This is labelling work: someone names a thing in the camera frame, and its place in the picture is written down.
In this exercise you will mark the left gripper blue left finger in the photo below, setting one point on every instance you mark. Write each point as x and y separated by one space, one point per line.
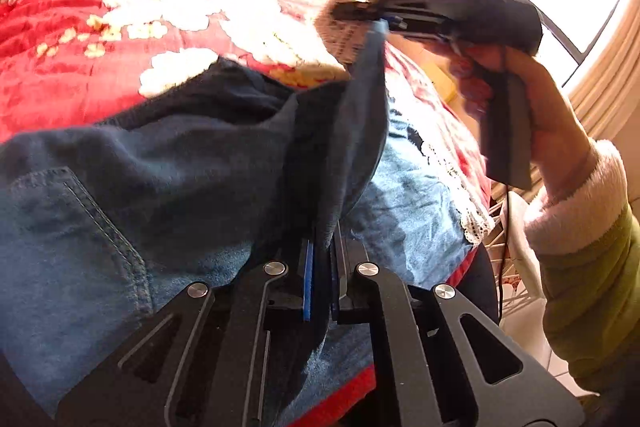
307 264

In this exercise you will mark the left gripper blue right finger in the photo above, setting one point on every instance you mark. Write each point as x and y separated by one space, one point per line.
338 265

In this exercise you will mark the blue denim pants lace hem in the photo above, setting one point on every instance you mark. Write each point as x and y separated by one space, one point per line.
102 225

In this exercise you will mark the right forearm green sleeve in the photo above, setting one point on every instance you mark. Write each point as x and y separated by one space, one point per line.
587 245

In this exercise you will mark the right hand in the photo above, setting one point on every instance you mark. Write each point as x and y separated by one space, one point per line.
560 147

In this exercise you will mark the yellow box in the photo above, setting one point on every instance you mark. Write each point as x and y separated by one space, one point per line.
444 85

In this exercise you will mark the red floral blanket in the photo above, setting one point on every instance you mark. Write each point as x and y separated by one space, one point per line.
76 63

